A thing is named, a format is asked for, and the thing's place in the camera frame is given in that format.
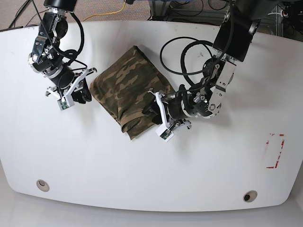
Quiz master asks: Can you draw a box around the yellow cable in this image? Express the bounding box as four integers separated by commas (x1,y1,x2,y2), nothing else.
83,0,126,22

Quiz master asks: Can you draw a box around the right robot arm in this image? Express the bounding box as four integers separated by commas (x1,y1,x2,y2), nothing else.
28,0,97,110

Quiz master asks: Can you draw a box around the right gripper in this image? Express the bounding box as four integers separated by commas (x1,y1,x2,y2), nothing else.
45,67,97,104

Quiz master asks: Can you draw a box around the grey metal stand base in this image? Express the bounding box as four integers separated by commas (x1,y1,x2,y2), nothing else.
148,0,178,21

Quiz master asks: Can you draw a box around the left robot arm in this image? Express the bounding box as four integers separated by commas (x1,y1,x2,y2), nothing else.
143,0,278,131

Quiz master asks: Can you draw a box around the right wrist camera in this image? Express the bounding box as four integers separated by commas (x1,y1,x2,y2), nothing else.
57,96,74,111

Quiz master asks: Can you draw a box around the right table cable grommet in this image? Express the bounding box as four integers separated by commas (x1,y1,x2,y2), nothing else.
243,191,258,203

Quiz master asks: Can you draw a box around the table cable grommet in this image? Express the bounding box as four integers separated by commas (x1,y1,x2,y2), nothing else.
36,180,50,192
243,191,258,203

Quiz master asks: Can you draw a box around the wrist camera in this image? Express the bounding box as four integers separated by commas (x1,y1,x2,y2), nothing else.
57,96,74,111
156,124,174,142

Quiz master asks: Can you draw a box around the black floor cables left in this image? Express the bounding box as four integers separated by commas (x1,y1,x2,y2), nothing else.
0,0,48,31

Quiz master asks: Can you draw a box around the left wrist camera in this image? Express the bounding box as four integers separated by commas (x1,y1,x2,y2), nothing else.
156,124,174,142

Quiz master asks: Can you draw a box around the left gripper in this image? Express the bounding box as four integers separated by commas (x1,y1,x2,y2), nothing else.
142,88,191,130

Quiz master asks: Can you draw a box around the red tape marking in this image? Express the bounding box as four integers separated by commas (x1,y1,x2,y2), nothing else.
263,134,285,169

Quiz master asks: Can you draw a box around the camouflage t-shirt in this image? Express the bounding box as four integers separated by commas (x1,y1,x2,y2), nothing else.
89,46,175,139

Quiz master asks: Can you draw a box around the left table cable grommet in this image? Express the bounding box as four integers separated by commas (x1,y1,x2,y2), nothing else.
36,180,50,192

